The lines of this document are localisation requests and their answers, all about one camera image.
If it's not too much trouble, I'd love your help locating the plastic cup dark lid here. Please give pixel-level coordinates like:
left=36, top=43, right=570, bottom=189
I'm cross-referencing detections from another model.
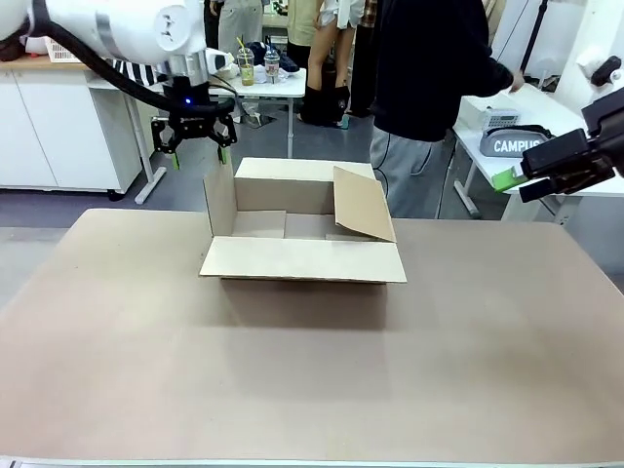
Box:
left=262, top=46, right=283, bottom=85

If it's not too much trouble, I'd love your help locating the person's right forearm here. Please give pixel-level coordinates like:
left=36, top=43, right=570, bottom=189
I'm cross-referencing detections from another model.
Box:
left=480, top=41, right=516, bottom=98

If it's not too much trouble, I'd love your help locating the white desk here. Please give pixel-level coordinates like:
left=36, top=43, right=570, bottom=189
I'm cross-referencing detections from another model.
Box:
left=207, top=66, right=309, bottom=160
left=87, top=72, right=170, bottom=205

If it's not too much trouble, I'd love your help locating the person with bare legs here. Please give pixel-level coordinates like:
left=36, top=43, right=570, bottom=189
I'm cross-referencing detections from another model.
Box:
left=297, top=0, right=366, bottom=131

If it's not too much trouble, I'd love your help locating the white electronic device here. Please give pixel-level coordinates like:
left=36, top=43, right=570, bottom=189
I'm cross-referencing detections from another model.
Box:
left=482, top=109, right=522, bottom=132

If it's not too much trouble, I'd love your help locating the white plastic basket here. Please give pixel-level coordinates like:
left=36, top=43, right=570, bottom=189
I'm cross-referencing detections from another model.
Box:
left=46, top=38, right=85, bottom=63

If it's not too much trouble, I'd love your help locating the black tripod stand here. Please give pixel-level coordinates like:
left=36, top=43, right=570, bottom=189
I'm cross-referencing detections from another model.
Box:
left=520, top=0, right=551, bottom=82

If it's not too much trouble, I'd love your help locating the person in beige top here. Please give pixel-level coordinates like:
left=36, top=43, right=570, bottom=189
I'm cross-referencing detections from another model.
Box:
left=286, top=0, right=321, bottom=72

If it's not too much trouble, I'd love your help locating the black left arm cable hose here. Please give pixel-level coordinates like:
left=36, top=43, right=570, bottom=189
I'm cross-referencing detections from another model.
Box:
left=26, top=0, right=175, bottom=112

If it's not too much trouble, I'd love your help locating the plastic cup yellow straw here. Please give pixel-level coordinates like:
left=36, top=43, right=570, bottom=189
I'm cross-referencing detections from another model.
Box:
left=236, top=36, right=256, bottom=87

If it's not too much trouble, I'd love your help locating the white cabinet wooden top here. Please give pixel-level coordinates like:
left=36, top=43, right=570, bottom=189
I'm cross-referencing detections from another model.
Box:
left=0, top=56, right=147, bottom=194

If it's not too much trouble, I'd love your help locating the person in grey trousers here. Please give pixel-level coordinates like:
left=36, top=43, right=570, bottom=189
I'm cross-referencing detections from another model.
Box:
left=217, top=0, right=265, bottom=48

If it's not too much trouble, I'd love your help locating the white side table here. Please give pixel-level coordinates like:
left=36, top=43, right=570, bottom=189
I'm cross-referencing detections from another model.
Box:
left=452, top=82, right=624, bottom=225

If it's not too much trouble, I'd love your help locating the white standing panel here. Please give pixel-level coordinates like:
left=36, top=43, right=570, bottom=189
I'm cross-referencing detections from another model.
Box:
left=489, top=0, right=586, bottom=92

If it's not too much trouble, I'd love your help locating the person in dark clothes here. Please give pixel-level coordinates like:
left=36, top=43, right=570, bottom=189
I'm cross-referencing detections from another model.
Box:
left=203, top=0, right=221, bottom=50

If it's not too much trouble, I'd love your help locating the brown cardboard box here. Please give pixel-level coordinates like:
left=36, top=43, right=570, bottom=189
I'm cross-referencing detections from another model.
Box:
left=198, top=156, right=409, bottom=285

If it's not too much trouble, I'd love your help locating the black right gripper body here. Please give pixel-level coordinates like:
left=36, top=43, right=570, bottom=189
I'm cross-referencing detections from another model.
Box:
left=582, top=87, right=624, bottom=172

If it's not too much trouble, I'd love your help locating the dark blue cloth bundle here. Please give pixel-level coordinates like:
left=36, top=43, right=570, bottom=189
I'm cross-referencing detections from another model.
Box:
left=248, top=41, right=304, bottom=79

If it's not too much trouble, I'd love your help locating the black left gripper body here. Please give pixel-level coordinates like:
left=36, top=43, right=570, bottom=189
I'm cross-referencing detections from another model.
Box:
left=158, top=75, right=230, bottom=141

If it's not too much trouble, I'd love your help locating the person in black trousers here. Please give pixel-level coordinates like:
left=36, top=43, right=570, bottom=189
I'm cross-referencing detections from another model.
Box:
left=348, top=0, right=380, bottom=119

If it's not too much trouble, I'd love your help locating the black white striped bag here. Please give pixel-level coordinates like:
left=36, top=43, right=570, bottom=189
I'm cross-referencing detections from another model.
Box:
left=110, top=56, right=165, bottom=88

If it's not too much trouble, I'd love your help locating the grey CAMPUS bag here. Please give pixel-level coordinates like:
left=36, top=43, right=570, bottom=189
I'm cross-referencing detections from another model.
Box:
left=480, top=124, right=556, bottom=160

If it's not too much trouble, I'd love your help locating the person in black sweatshirt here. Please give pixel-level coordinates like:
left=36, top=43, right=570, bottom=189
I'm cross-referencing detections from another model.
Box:
left=369, top=0, right=519, bottom=219

